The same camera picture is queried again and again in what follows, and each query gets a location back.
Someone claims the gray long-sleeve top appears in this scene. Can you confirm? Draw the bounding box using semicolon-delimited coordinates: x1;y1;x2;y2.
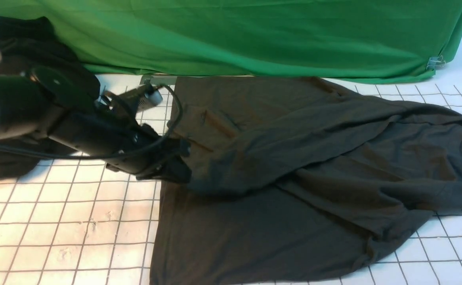
149;76;462;285

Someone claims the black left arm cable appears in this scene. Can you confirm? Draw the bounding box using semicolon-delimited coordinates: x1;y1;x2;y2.
0;84;184;160

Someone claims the gray metal table bracket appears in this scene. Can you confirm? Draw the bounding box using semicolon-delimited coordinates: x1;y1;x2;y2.
140;74;177;86

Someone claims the green backdrop cloth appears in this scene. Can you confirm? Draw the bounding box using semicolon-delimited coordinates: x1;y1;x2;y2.
0;0;462;84

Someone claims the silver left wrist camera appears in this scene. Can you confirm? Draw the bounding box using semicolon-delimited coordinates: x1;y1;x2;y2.
104;84;163;111

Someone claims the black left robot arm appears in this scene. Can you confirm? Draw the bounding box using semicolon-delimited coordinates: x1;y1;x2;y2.
0;67;191;184

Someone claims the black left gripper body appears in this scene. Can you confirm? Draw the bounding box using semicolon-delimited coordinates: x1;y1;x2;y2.
106;137;192;183

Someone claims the silver binder clip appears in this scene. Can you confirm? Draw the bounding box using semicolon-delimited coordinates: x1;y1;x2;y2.
426;56;446;70

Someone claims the black crumpled garment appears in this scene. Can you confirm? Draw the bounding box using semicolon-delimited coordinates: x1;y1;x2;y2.
0;16;101;180

